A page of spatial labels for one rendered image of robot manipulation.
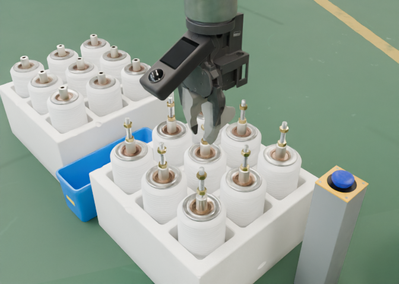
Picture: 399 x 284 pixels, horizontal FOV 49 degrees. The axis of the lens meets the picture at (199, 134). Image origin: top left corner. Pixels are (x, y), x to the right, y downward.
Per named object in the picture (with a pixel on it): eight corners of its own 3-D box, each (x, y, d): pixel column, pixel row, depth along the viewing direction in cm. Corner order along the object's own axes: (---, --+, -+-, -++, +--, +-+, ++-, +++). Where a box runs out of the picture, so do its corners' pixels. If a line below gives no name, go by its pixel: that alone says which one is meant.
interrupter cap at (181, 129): (158, 142, 101) (158, 140, 101) (154, 124, 107) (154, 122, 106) (190, 138, 102) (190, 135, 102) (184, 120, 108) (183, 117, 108)
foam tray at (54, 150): (111, 92, 167) (104, 49, 156) (176, 138, 144) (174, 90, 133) (12, 132, 146) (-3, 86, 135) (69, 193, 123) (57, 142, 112)
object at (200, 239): (192, 292, 89) (191, 233, 79) (171, 258, 96) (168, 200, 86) (231, 273, 93) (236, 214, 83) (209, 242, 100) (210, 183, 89)
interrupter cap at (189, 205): (193, 228, 80) (193, 226, 80) (175, 202, 85) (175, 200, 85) (228, 213, 83) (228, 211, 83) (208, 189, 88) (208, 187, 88)
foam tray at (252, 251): (208, 160, 134) (208, 111, 124) (312, 233, 111) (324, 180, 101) (98, 224, 113) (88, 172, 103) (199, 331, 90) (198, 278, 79)
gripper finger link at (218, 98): (227, 126, 68) (224, 73, 64) (220, 130, 67) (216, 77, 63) (207, 117, 71) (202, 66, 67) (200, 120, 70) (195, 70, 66)
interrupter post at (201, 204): (199, 214, 83) (199, 202, 81) (193, 206, 85) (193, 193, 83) (209, 210, 84) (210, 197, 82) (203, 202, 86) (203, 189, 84)
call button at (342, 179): (338, 174, 83) (339, 166, 82) (356, 185, 81) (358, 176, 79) (325, 183, 81) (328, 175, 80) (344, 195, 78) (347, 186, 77)
